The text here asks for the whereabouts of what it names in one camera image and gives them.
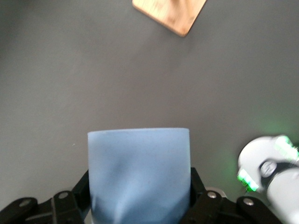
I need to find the wooden mug tree stand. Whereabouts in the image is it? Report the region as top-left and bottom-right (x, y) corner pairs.
(132, 0), (208, 37)

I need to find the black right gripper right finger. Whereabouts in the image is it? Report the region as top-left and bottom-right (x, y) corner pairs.
(179, 167), (288, 224)

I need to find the light blue cup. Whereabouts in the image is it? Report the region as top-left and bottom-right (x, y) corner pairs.
(87, 127), (190, 224)

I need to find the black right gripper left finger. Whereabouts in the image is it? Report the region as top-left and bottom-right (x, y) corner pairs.
(0, 170), (91, 224)

